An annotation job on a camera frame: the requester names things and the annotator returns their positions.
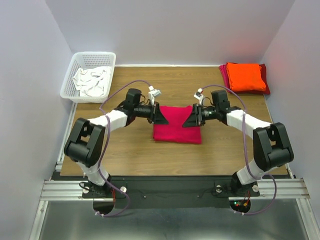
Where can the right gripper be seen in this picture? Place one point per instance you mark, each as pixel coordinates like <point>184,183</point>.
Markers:
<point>195,118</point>

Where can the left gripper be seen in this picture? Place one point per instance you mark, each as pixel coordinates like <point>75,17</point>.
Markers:
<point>157,118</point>

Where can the pink red t-shirt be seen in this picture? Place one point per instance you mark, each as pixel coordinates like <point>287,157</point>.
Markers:
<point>174,130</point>

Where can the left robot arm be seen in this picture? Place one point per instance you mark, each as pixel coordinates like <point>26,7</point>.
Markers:
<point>88,138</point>

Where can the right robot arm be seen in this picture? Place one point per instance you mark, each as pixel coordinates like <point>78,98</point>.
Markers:
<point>266,145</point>

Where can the folded orange t-shirt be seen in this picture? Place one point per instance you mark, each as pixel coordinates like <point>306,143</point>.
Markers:
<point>245,77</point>

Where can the white crumpled t-shirt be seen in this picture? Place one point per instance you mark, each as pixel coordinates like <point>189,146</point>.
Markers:
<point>92,82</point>

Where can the folded dark red t-shirt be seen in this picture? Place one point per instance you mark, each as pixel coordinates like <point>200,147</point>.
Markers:
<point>263,70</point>

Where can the white plastic basket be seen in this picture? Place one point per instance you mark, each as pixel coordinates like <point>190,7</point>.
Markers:
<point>86,60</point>

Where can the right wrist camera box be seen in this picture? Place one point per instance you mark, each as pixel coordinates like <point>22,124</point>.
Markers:
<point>199,96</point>

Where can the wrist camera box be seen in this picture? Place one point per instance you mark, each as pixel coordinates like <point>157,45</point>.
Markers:
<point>152,94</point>
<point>199,96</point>

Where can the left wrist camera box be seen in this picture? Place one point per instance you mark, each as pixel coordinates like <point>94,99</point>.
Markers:
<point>152,94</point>

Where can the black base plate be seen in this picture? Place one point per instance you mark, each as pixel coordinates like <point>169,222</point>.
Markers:
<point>168,192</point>

